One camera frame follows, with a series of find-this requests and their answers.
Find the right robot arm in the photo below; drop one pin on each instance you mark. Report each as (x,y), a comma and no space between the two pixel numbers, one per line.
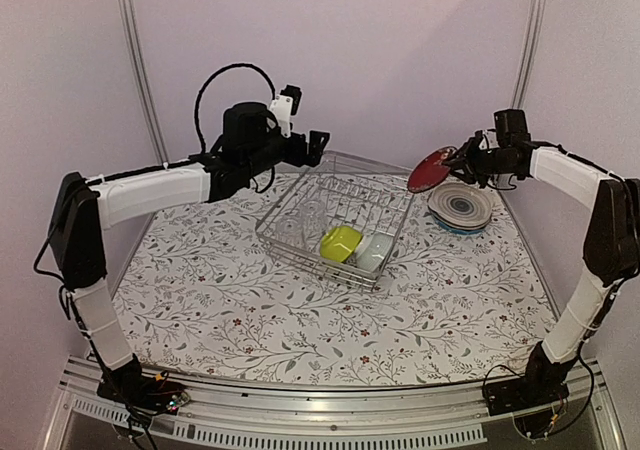
(610,246)

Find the right aluminium frame post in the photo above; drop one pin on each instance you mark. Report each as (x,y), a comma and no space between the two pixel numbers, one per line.
(532,36)

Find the yellow green bowl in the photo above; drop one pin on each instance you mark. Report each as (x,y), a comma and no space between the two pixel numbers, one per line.
(339,243)

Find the white grey patterned bowl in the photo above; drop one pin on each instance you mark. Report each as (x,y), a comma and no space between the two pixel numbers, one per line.
(372,251)

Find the clear glass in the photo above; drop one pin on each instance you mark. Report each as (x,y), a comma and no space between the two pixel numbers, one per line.
(313,215)
(288,230)

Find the pale green flower plate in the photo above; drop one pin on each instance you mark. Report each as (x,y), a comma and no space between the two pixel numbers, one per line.
(462,210)

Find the dark red black plate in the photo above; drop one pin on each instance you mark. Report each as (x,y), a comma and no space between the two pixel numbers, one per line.
(431,171)

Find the clear glass front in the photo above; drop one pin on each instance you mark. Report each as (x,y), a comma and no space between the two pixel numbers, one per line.
(288,230)

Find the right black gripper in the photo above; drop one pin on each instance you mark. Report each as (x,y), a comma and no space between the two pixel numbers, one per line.
(466,152)

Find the aluminium frame post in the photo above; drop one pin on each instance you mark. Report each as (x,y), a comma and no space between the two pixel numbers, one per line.
(532,36)
(141,80)

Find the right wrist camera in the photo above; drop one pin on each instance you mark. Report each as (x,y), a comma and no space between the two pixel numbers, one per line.
(488,139)

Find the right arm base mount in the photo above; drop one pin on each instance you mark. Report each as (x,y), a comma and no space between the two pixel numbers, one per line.
(540,404)

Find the aluminium front rail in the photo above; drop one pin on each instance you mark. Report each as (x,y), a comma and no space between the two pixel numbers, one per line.
(227,413)

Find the left aluminium frame post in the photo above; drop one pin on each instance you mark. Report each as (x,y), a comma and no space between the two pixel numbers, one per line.
(141,80)

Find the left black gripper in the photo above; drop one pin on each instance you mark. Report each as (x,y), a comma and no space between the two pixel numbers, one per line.
(314,150)

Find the wire dish rack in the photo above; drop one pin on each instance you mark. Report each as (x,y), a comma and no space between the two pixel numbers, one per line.
(367,195)

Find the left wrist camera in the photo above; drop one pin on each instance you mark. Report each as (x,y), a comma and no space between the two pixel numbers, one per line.
(284,106)

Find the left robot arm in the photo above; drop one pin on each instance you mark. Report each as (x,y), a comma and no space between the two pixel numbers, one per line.
(255,138)

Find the floral table mat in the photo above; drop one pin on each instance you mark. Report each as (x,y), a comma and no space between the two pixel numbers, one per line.
(203,295)

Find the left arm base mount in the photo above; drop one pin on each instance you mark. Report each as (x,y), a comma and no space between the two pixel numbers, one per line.
(154,395)

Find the white ribbed plate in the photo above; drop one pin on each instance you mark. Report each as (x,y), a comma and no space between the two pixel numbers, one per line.
(448,190)

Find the blue polka dot plate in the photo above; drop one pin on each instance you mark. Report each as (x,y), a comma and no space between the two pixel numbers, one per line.
(458,229)

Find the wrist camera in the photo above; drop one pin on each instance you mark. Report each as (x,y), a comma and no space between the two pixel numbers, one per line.
(488,139)
(284,106)

